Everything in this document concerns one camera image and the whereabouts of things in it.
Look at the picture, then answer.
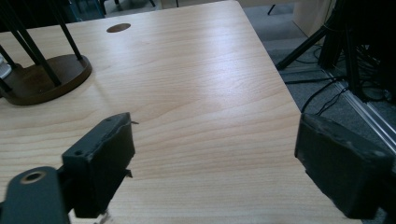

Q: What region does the aluminium floor rail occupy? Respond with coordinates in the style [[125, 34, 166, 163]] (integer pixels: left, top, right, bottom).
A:
[[321, 69, 396, 153]]

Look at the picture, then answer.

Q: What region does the beige cabinet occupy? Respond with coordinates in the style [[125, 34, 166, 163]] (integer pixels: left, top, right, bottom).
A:
[[291, 0, 336, 38]]

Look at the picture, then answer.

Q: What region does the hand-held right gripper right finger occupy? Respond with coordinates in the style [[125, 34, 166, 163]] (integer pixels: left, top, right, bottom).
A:
[[294, 112, 396, 220]]

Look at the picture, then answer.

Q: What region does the black floor cable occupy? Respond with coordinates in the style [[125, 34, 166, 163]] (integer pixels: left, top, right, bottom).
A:
[[300, 77, 344, 114], [316, 87, 349, 116]]

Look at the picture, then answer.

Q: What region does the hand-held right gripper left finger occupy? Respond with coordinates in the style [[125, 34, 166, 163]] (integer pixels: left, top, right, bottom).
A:
[[61, 111, 136, 219]]

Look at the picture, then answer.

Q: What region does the cup rack with wooden base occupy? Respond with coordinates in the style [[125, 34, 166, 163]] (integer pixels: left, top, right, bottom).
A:
[[0, 0, 93, 106]]

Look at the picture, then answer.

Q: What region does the black tripod stand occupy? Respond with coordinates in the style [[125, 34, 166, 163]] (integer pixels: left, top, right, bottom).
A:
[[275, 0, 396, 104]]

